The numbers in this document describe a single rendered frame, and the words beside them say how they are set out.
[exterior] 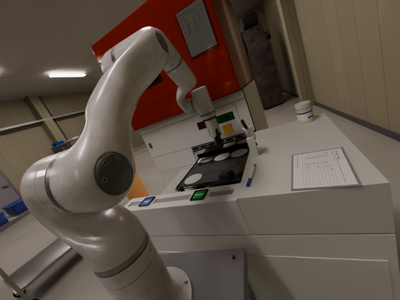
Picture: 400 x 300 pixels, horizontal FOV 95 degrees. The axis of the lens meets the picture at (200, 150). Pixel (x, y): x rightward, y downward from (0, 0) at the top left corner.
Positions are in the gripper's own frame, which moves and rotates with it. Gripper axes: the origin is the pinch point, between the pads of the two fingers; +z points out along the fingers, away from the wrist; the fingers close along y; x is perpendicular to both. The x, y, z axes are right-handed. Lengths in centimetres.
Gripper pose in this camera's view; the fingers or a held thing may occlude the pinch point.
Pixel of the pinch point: (219, 143)
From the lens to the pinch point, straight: 102.0
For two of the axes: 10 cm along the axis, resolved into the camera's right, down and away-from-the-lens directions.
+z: 3.8, 8.8, 2.8
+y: 2.1, 2.1, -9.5
